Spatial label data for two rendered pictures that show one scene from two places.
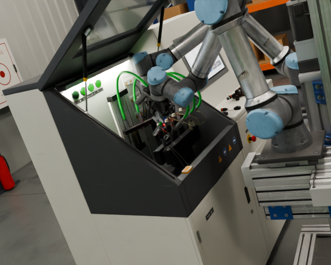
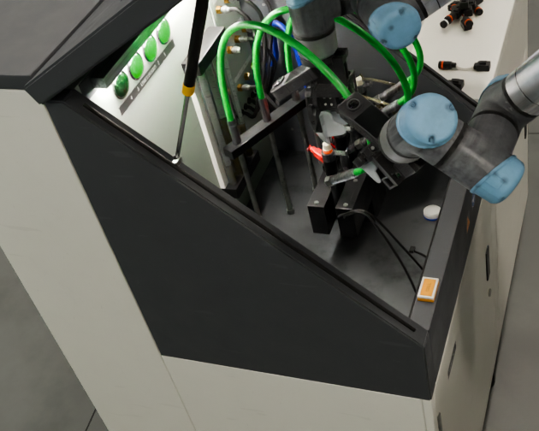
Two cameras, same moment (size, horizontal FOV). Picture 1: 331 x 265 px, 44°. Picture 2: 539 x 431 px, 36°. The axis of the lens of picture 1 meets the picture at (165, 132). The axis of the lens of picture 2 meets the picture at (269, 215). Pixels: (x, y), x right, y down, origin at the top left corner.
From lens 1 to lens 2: 0.89 m
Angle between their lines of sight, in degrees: 24
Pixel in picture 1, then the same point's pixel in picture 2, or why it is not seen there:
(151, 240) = (318, 420)
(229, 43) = not seen: outside the picture
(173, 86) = (477, 156)
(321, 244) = not seen: outside the picture
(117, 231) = (230, 392)
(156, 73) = (435, 121)
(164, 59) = (400, 23)
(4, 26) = not seen: outside the picture
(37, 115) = (19, 150)
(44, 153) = (38, 229)
